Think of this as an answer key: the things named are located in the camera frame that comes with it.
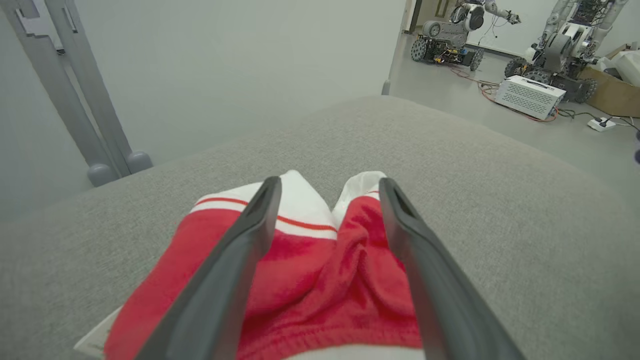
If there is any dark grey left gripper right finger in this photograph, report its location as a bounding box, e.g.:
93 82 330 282
378 177 527 360

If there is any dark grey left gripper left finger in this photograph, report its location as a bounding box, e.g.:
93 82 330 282
136 175 283 360

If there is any red white basketball jersey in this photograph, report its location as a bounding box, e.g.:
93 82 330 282
74 170 426 360

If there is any white perforated equipment box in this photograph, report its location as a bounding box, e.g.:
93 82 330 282
495 75 567 121

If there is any white power strip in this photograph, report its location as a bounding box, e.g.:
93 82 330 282
587 117 617 133

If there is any brown cardboard box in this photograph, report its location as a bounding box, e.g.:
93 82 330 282
580 44 640 118

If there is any white packing material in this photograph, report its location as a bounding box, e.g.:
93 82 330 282
597 50 640 87

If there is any red floor cable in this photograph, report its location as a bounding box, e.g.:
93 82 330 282
447 65 558 123

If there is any black floor cable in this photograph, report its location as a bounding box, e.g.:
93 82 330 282
557 107 640 133

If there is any grey wheeled robot with cables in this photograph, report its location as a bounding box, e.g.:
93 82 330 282
504 0 630 103

